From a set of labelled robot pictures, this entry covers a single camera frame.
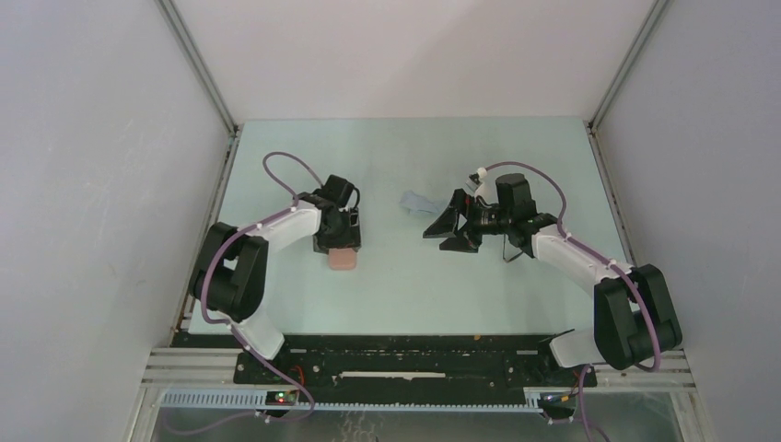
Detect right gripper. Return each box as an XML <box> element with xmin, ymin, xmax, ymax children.
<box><xmin>423</xmin><ymin>189</ymin><xmax>511</xmax><ymax>254</ymax></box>

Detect pink glasses case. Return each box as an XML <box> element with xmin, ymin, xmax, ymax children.
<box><xmin>327</xmin><ymin>248</ymin><xmax>357</xmax><ymax>271</ymax></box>

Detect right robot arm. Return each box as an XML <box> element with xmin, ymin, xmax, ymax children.
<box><xmin>423</xmin><ymin>169</ymin><xmax>682</xmax><ymax>385</ymax></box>

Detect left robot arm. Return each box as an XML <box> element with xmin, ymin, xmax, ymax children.
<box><xmin>188</xmin><ymin>175</ymin><xmax>361</xmax><ymax>384</ymax></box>

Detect black sunglasses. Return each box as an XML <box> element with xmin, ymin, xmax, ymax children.
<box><xmin>502</xmin><ymin>235</ymin><xmax>534</xmax><ymax>263</ymax></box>

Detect light blue cleaning cloth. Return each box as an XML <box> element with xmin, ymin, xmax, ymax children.
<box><xmin>399</xmin><ymin>191</ymin><xmax>447</xmax><ymax>215</ymax></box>

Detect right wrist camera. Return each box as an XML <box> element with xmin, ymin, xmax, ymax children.
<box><xmin>466</xmin><ymin>168</ymin><xmax>487</xmax><ymax>196</ymax></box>

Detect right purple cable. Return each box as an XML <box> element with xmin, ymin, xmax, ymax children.
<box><xmin>482</xmin><ymin>160</ymin><xmax>663</xmax><ymax>442</ymax></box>

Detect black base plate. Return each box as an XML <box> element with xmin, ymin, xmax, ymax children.
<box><xmin>233</xmin><ymin>334</ymin><xmax>580</xmax><ymax>405</ymax></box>

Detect blue toothed cable duct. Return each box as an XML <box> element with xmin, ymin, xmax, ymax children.
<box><xmin>160</xmin><ymin>389</ymin><xmax>542</xmax><ymax>413</ymax></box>

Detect aluminium frame rail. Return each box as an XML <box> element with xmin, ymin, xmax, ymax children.
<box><xmin>141</xmin><ymin>348</ymin><xmax>696</xmax><ymax>393</ymax></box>

